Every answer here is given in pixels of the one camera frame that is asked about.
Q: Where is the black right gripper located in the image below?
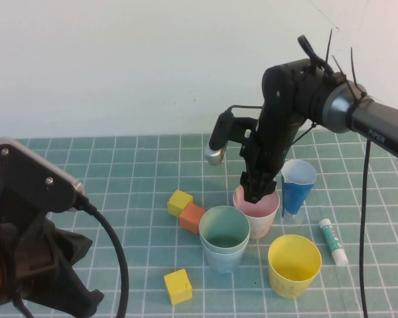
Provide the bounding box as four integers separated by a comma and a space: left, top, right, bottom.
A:
240, 59, 332, 203

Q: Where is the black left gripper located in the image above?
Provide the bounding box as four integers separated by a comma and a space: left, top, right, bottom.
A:
0, 184, 105, 318

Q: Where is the pink plastic cup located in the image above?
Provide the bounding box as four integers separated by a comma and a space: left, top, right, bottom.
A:
232, 184, 281, 240

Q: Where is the green plastic cup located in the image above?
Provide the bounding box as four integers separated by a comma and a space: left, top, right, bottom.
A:
198, 205, 251, 254

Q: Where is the yellow plastic cup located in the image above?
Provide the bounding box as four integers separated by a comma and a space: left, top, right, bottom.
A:
267, 234, 322, 299

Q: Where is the dark blue measuring cup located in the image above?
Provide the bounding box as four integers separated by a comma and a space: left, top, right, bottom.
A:
281, 159, 317, 219

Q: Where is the orange foam cube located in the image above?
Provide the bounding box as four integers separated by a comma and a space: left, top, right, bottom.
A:
178, 203, 207, 235

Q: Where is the light blue plastic cup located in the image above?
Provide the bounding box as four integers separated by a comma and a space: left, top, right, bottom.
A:
200, 233, 249, 274

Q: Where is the plain yellow foam cube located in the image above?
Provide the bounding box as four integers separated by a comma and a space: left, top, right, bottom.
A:
166, 189, 194, 218

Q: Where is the green white glue stick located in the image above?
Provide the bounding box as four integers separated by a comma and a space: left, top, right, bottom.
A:
318, 218, 348, 267

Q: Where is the notched yellow foam cube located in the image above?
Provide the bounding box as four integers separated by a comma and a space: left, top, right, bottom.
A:
163, 268, 193, 305

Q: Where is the teal grid tablecloth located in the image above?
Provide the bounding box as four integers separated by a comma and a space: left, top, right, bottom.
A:
0, 128, 398, 318

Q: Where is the black zip tie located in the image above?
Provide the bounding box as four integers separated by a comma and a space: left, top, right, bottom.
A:
331, 54, 349, 83
350, 46, 369, 100
324, 28, 334, 66

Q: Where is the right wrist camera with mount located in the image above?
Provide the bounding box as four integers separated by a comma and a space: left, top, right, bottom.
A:
204, 105, 263, 166

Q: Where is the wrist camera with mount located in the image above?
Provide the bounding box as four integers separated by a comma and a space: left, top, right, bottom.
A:
204, 105, 263, 166
0, 137, 87, 213

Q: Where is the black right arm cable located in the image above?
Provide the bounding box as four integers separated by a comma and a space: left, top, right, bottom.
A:
358, 137, 372, 318

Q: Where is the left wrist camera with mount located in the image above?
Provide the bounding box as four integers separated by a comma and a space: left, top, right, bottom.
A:
0, 137, 87, 213

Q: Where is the black strap loop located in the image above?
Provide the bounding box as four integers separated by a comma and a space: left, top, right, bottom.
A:
297, 34, 334, 74

